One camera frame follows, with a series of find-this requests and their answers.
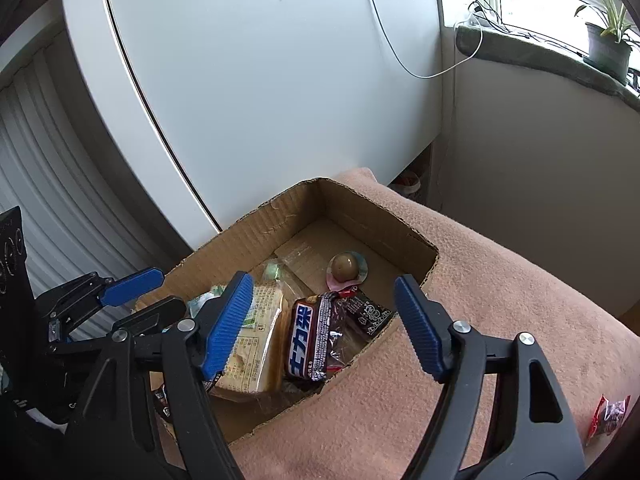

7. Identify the white cable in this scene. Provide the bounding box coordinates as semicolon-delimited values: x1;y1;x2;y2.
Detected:
357;0;483;80

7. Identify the brown ball candy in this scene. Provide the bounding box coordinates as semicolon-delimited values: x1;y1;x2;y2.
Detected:
325;250;371;286

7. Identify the white cabinet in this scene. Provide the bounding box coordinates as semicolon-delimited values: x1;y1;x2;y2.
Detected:
60;0;443;261

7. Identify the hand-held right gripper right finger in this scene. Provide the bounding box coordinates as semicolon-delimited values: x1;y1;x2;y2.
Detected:
394;274;586;480

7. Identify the green leafy plant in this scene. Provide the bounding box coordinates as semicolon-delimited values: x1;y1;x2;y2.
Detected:
572;0;640;48

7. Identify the white charger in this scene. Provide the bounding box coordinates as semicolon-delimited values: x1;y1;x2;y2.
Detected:
462;0;506;28

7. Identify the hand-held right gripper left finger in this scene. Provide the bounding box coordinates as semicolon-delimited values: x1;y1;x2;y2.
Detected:
65;271;256;480

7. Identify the black printed candy packet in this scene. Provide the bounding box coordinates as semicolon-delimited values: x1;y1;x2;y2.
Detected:
340;287;396;343

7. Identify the cardboard box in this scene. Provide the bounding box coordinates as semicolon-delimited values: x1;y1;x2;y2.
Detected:
132;176;441;445

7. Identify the clear packet of tan biscuits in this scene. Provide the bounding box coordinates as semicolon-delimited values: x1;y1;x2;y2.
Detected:
207;280;286;396

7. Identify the clear red-ended dark snack packet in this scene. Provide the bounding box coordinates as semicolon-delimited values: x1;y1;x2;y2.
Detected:
585;394;632;446

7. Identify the grey plant pot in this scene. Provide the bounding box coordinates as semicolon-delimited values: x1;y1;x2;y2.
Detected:
584;22;633;86

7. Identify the white ribbed radiator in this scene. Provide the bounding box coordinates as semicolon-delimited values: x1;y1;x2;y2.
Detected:
0;35;201;341

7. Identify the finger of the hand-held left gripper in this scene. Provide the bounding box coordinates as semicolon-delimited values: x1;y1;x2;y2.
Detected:
112;296;187;336
97;267;165;307

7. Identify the brown chocolate bar blue print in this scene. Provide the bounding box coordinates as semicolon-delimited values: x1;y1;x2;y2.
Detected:
282;292;346;386

